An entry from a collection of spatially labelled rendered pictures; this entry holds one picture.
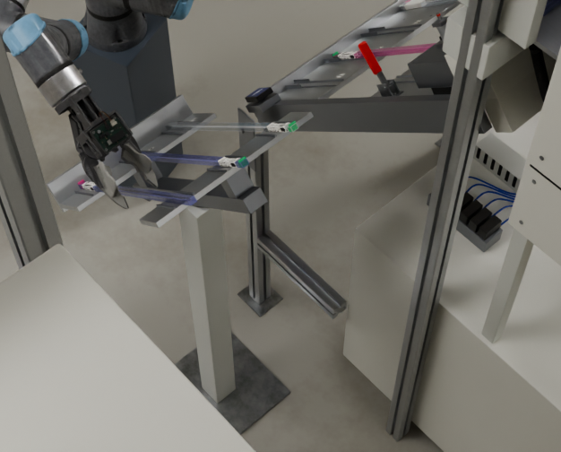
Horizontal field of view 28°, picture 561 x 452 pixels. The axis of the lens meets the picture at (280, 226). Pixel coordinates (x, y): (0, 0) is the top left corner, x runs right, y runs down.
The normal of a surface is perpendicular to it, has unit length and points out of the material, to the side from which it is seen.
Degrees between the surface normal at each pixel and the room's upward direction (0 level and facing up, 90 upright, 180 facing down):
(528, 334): 0
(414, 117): 90
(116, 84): 90
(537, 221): 90
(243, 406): 0
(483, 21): 90
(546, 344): 0
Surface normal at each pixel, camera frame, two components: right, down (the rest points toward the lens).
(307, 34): 0.00, -0.55
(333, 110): -0.74, 0.55
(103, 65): -0.47, 0.73
